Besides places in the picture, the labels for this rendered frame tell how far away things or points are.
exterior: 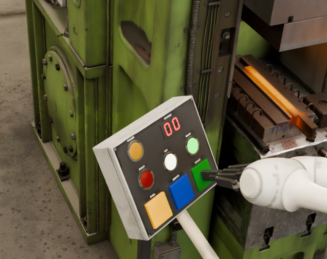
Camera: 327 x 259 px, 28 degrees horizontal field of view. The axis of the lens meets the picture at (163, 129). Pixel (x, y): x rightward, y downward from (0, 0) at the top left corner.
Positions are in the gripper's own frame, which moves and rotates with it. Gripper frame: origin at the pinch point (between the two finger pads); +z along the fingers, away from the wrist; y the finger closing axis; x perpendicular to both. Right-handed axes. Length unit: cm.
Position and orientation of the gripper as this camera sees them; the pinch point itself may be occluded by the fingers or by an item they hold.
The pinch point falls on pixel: (212, 175)
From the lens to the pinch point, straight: 185.8
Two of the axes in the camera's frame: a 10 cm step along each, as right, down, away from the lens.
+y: 6.4, -4.3, 6.3
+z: -6.9, 0.4, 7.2
